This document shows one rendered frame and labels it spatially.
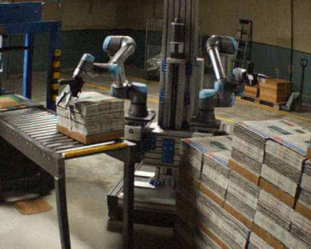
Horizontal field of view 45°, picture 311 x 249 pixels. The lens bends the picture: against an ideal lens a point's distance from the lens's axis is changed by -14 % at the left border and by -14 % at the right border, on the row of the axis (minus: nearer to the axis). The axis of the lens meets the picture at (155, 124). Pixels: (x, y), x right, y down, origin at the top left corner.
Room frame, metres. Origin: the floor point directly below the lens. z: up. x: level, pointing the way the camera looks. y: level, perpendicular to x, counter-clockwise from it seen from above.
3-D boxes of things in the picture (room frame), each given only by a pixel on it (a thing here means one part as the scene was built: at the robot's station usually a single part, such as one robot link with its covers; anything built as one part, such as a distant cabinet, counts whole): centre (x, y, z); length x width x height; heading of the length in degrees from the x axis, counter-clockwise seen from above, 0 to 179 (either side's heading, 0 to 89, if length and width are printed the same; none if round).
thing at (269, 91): (8.69, -2.39, 0.28); 1.20 x 0.83 x 0.57; 43
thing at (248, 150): (1.90, -0.60, 0.95); 0.38 x 0.29 x 0.23; 112
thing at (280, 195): (1.62, -0.71, 0.86); 0.38 x 0.29 x 0.04; 111
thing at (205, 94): (3.01, -0.36, 0.98); 0.13 x 0.12 x 0.14; 105
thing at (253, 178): (1.90, -0.60, 0.86); 0.38 x 0.29 x 0.04; 112
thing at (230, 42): (3.04, -0.49, 1.19); 0.15 x 0.12 x 0.55; 105
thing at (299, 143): (1.63, -0.73, 1.06); 0.37 x 0.28 x 0.01; 111
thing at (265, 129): (1.89, -0.59, 1.06); 0.37 x 0.29 x 0.01; 112
